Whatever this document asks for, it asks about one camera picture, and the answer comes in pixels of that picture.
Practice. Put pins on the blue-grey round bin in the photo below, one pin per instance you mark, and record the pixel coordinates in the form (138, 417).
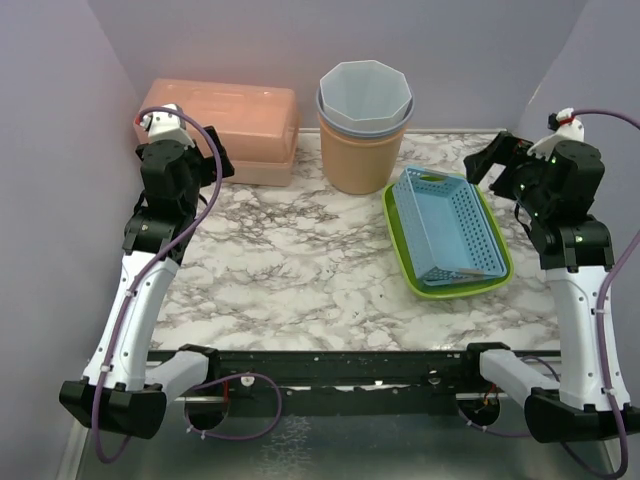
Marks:
(361, 134)

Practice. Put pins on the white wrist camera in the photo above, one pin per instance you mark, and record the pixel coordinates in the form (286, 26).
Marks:
(171, 125)
(564, 126)

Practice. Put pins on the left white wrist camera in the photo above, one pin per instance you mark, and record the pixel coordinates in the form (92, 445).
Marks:
(171, 125)

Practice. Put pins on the orange plastic toolbox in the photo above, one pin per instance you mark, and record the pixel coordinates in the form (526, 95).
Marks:
(258, 126)

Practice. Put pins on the small blue perforated basket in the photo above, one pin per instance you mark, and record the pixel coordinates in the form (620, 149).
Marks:
(467, 248)

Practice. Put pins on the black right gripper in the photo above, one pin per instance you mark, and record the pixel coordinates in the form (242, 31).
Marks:
(503, 149)

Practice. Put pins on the large blue perforated basket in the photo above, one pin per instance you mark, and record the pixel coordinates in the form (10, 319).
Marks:
(419, 196)

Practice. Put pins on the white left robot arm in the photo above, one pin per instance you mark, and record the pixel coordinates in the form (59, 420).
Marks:
(116, 393)

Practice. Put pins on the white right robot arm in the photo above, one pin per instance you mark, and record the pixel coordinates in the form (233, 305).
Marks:
(590, 400)

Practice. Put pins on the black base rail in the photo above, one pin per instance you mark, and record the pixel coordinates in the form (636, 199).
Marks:
(340, 383)

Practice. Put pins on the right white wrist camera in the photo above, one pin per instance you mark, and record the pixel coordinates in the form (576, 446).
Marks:
(564, 126)

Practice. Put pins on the white faceted bin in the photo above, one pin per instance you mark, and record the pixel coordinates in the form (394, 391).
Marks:
(365, 95)

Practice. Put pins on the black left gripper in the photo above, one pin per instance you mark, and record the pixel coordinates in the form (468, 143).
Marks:
(208, 164)

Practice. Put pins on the green plastic tray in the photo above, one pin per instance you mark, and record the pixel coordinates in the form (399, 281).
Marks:
(449, 291)

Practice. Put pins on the orange round bin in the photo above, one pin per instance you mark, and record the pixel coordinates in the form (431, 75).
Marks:
(358, 165)

